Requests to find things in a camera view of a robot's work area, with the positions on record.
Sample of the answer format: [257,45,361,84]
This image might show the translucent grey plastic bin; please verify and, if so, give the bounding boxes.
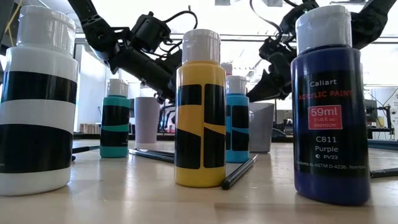
[248,102,276,153]

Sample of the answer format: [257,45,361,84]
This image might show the small dark blue paint bottle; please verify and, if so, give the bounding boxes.
[291,4,371,207]

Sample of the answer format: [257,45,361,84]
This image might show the small white paint bottle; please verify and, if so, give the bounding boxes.
[0,5,80,197]

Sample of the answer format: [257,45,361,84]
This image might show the small light blue paint bottle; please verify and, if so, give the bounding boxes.
[224,75,251,164]

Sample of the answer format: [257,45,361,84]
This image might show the black equipment stand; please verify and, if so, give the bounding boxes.
[365,98,396,140]

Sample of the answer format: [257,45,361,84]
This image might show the small yellow paint bottle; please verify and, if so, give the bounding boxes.
[174,29,227,189]

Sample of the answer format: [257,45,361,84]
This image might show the lilac plastic cup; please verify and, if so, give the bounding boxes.
[134,96,161,144]

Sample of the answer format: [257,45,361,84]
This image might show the light wooden blocks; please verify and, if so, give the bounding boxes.
[79,123,102,134]

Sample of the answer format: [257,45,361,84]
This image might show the small teal paint bottle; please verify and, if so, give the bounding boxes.
[99,78,131,159]

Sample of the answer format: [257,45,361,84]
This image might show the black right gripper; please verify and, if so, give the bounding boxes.
[246,35,297,103]

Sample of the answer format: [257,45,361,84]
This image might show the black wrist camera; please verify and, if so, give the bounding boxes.
[130,11,172,54]
[279,1,320,35]

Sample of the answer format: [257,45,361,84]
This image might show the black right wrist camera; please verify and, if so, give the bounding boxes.
[279,1,320,35]

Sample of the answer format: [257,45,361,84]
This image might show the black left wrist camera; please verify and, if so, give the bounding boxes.
[130,11,172,54]

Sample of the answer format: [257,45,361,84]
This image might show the black markers at right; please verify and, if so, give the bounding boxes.
[369,167,398,180]

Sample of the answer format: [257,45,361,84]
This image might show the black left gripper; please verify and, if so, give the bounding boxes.
[110,46,183,105]

